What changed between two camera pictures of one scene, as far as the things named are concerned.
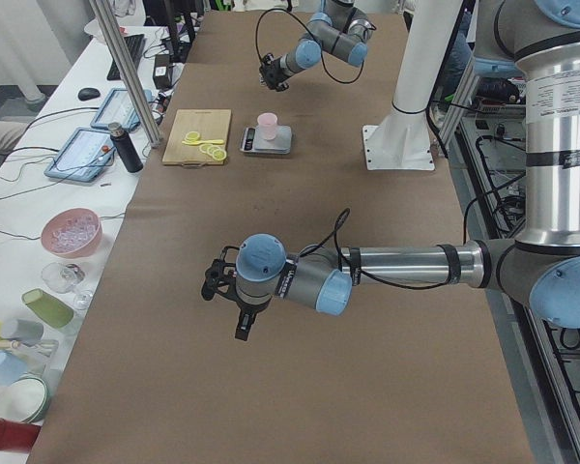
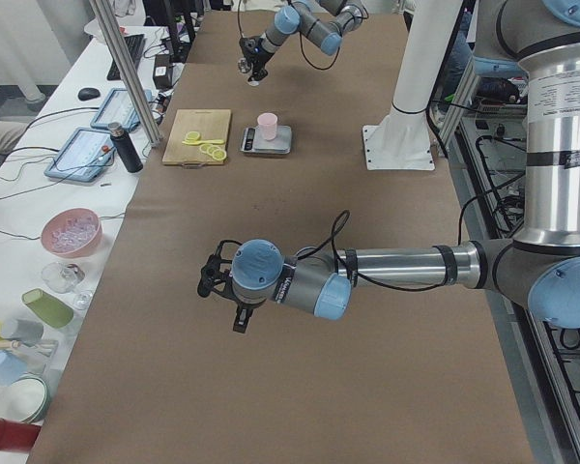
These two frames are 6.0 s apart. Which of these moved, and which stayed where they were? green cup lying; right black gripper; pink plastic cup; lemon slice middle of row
Moved: right black gripper
Stayed: lemon slice middle of row; pink plastic cup; green cup lying
